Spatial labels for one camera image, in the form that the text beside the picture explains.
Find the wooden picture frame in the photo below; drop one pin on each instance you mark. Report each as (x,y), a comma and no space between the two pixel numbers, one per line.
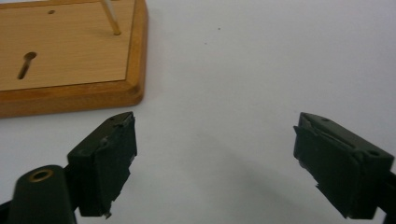
(71,62)

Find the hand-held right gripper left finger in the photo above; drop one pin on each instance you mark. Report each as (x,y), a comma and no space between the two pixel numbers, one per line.
(106,168)

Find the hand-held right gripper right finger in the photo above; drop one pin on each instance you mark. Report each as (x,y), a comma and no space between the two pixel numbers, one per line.
(339,168)

